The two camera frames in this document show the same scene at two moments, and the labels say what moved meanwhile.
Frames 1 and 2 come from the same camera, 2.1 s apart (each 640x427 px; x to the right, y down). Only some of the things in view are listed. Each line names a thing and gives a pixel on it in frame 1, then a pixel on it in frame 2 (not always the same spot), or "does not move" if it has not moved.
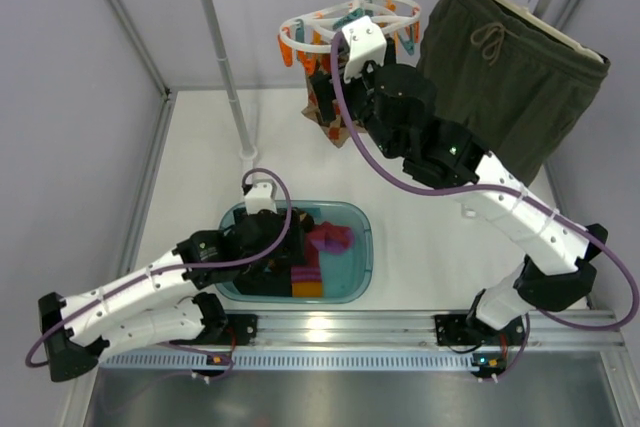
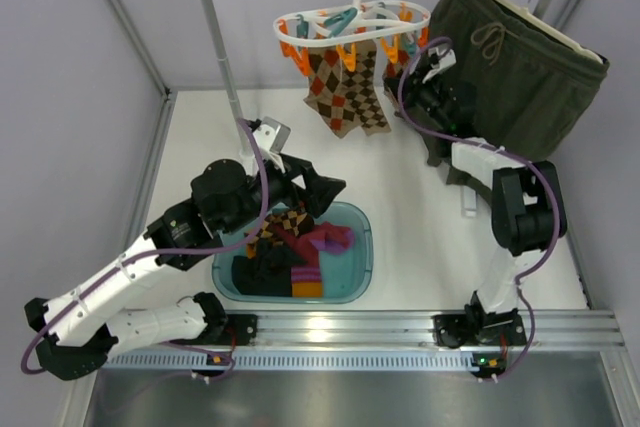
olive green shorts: x=520 y=88 does not move
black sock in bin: x=265 y=280 does not move
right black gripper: x=331 y=95 -> x=420 y=88
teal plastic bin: x=346 y=275 does not move
